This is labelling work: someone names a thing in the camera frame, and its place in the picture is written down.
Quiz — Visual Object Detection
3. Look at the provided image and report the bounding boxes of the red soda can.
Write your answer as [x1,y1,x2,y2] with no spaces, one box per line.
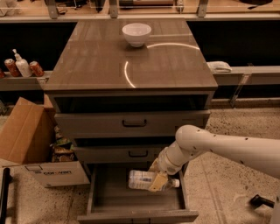
[30,61,45,77]
[4,59,21,77]

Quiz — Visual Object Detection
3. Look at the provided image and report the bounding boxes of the snack bags in box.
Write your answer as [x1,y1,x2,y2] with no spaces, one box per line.
[51,125,76,163]

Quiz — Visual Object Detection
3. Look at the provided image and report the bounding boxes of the grey middle drawer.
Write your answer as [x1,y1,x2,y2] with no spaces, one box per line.
[74,144,165,164]

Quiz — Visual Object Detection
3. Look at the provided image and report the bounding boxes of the black chair leg right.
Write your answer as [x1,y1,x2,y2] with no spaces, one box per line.
[249,194,275,208]

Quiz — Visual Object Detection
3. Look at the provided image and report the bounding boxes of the dark red can edge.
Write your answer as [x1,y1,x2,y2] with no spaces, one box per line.
[0,68,5,79]

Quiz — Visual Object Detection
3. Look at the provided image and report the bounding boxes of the black bar at left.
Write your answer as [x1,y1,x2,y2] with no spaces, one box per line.
[0,168,11,224]

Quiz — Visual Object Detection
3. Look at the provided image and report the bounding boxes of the grey low shelf left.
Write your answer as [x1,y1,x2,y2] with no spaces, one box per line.
[0,71,52,91]

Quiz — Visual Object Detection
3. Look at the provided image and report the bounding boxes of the grey low shelf right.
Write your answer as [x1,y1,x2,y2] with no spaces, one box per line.
[213,66,280,86]

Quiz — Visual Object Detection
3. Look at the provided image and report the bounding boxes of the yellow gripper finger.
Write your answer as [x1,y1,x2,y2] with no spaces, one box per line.
[149,158,158,172]
[148,172,168,192]

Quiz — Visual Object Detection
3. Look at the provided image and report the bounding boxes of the white rounded gripper body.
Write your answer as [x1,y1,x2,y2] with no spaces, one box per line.
[157,147,187,175]

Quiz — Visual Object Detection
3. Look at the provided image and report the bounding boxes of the white pump soap bottle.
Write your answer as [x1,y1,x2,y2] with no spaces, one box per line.
[12,49,32,77]

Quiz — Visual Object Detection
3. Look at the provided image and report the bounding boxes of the grey open bottom drawer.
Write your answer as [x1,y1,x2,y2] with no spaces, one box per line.
[78,162,199,224]

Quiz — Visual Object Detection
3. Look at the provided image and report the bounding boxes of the red soda can right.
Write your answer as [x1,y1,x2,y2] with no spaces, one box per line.
[30,61,45,77]

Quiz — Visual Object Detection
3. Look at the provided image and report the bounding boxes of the folded white cloth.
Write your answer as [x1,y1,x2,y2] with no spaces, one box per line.
[207,61,232,73]

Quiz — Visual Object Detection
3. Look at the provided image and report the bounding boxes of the clear plastic water bottle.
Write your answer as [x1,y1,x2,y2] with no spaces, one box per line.
[128,170,180,192]

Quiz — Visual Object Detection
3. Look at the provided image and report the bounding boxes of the brown cardboard box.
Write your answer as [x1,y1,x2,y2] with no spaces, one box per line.
[0,97,89,187]

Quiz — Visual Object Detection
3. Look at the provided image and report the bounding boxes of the grey drawer cabinet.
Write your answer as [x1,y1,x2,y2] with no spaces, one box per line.
[43,18,219,224]

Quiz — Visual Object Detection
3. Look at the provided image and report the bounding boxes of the white ceramic bowl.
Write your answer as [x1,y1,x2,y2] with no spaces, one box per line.
[122,23,151,47]

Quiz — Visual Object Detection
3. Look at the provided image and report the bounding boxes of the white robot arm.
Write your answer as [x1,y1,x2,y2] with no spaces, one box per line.
[149,125,280,192]

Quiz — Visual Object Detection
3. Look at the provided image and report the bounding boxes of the red soda can left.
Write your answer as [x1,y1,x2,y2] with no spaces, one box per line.
[4,59,21,77]

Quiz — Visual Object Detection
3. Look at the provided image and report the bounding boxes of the grey low shelf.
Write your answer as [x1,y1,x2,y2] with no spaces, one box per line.
[0,71,52,91]
[213,66,280,86]

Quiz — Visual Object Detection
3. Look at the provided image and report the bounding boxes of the grey top drawer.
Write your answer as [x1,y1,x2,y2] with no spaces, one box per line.
[55,110,210,138]

